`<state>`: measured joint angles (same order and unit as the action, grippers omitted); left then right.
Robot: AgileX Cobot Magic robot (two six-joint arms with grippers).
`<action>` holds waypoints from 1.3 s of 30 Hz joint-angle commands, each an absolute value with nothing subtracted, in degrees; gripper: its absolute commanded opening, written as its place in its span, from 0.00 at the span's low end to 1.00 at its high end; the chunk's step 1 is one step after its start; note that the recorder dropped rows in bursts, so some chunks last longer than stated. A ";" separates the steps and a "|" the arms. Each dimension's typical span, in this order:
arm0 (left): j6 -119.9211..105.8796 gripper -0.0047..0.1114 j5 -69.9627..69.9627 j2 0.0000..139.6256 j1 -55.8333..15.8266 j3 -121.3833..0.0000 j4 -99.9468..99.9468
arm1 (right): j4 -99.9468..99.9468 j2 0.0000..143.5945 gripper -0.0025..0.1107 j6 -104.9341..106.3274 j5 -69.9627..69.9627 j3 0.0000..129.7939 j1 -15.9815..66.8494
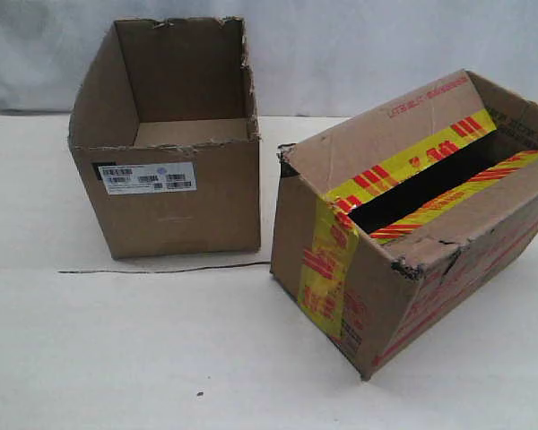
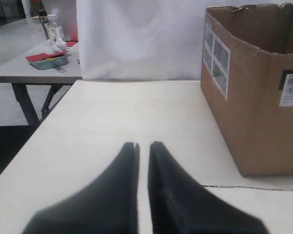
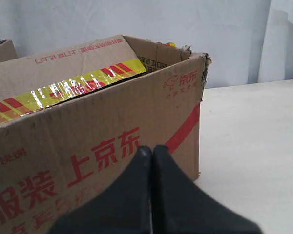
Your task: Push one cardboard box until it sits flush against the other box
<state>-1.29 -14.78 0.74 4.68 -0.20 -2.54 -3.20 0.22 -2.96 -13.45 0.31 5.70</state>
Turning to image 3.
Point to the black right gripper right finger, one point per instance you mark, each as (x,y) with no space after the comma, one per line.
(181,207)

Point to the cardboard box with yellow tape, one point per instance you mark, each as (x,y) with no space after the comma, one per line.
(71,120)

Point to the open plain cardboard box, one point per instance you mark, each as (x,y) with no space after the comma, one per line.
(7,50)

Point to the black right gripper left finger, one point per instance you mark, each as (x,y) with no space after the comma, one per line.
(122,208)

